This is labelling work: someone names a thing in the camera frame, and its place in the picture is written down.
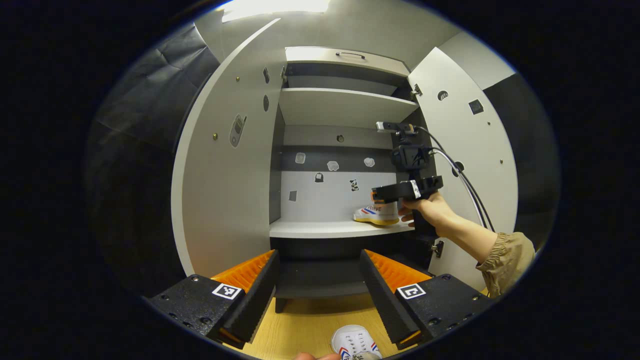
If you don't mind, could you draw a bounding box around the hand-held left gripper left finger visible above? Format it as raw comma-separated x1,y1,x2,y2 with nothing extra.
145,249,281,350

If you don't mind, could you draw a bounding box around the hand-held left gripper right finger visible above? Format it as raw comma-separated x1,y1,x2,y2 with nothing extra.
359,249,494,351

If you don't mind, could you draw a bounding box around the white striped shoe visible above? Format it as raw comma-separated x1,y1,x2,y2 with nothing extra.
330,325,383,360
353,201,401,227

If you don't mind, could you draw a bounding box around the white shoe cabinet door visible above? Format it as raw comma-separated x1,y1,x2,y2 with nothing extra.
407,47,519,294
171,19,287,279

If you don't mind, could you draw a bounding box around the white shoe cabinet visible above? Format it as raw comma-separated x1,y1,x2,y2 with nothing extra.
171,19,519,313

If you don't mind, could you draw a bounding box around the white cabinet drawer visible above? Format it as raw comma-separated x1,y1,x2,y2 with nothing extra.
285,46,411,77

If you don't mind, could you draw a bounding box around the black backdrop cloth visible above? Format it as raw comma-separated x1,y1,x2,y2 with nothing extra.
87,25,561,296

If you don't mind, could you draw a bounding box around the grey cable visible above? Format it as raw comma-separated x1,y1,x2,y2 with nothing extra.
431,148,488,228

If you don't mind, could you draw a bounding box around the black cable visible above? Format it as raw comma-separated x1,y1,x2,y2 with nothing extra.
416,126,497,234

